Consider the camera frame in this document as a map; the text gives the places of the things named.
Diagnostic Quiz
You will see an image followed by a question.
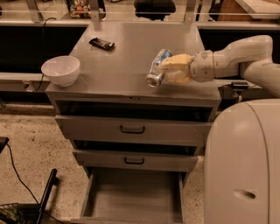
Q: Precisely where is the black office chair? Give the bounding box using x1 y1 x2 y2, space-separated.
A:
134 0 176 21

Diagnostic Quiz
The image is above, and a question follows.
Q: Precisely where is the black floor cable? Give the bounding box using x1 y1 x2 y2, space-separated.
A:
5 143 64 224

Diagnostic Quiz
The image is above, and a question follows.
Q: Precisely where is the grey drawer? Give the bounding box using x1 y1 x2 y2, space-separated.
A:
55 115 211 146
71 168 186 224
73 150 198 172

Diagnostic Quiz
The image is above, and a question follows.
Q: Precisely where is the grey bottom drawer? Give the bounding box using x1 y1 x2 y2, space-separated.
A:
71 168 186 224

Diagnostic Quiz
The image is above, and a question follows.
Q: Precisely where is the white bowl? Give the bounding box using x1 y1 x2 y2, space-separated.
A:
41 56 81 87

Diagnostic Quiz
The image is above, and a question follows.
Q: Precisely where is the grey top drawer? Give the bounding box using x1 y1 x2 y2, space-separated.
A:
55 115 211 146

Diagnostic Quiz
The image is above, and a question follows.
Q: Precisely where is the colourful snack bag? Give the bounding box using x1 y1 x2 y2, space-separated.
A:
70 0 91 18

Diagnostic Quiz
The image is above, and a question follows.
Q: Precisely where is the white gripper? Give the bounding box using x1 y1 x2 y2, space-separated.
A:
158 50 214 83

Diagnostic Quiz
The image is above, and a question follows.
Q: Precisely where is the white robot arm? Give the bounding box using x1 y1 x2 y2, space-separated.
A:
159 35 280 224

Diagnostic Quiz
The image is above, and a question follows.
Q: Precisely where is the grey middle drawer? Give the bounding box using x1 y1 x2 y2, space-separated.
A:
73 150 198 172

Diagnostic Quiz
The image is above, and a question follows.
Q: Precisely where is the dark snack bar wrapper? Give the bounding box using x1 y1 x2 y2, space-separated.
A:
89 38 115 51

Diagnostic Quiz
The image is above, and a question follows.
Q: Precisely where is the black power adapter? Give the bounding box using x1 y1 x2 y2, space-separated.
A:
230 81 249 89

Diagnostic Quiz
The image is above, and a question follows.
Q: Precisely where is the green patterned basket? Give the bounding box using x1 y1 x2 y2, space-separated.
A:
0 203 26 224

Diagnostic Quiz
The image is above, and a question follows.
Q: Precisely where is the black stand leg left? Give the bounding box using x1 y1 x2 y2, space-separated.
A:
34 169 59 224

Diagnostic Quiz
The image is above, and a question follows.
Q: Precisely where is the grey drawer cabinet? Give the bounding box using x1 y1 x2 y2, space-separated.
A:
45 20 222 176

